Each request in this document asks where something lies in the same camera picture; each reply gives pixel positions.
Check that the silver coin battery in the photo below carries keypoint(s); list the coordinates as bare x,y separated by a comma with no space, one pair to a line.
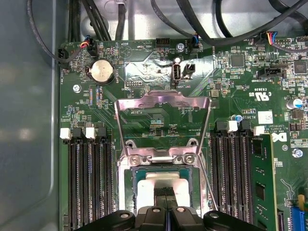
102,71

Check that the green motherboard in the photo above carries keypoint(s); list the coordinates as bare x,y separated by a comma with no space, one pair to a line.
240,101

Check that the black PC case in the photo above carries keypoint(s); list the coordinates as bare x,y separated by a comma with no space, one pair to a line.
24,120

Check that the silver CPU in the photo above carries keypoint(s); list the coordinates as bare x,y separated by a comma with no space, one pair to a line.
144,192

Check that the metal locking lever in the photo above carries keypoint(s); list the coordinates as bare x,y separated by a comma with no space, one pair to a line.
209,190

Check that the green RAM stick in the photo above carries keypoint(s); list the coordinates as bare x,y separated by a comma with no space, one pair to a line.
262,173

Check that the silver board screw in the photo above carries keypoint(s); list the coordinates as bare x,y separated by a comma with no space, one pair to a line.
297,152
77,88
179,47

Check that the blue expansion slot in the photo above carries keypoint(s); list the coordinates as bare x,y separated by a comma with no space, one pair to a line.
297,214

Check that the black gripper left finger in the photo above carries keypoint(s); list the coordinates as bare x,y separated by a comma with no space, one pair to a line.
149,216

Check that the CPU socket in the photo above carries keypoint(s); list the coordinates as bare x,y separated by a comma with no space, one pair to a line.
121,183

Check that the metal socket cover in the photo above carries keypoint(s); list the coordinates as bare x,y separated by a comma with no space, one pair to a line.
149,101

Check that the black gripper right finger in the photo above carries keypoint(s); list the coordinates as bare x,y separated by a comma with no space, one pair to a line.
185,216

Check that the internal USB port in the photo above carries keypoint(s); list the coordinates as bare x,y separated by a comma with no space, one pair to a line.
176,72

